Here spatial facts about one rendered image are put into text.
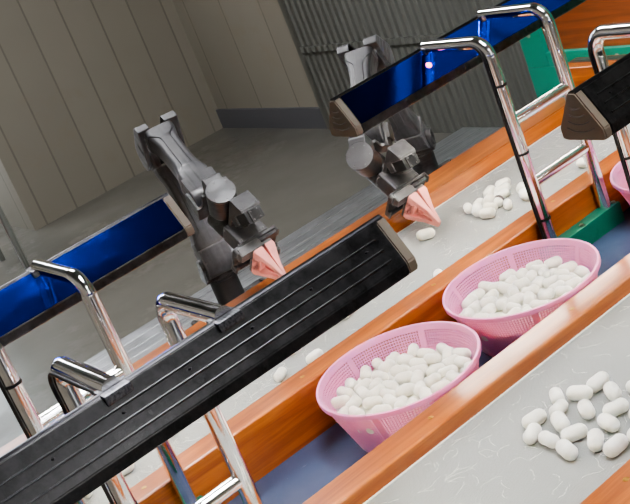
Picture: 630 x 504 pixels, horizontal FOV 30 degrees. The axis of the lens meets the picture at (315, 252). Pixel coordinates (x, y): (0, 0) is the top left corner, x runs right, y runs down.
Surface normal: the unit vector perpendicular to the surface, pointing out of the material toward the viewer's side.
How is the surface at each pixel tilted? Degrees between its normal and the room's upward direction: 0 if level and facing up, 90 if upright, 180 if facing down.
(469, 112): 90
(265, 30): 90
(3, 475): 58
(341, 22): 90
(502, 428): 0
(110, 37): 90
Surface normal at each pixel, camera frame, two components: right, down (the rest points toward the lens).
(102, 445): 0.29, -0.39
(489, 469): -0.36, -0.87
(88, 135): 0.55, 0.09
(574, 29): -0.75, 0.48
